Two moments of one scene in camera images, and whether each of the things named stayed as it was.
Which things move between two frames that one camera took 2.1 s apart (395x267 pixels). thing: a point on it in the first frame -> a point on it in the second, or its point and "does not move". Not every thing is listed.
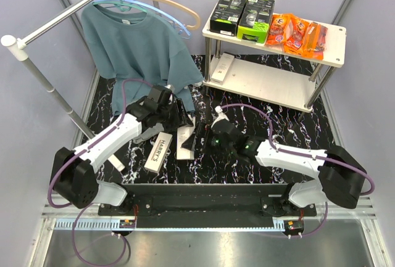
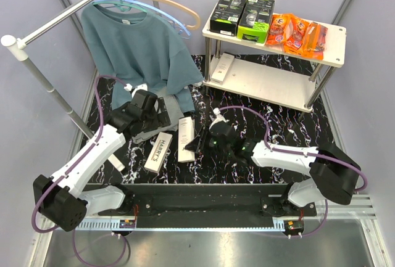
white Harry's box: [158, 152] does not move
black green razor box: [255, 20] does not move
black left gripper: [180, 114] -> [160, 119]
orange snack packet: [295, 34] does not move
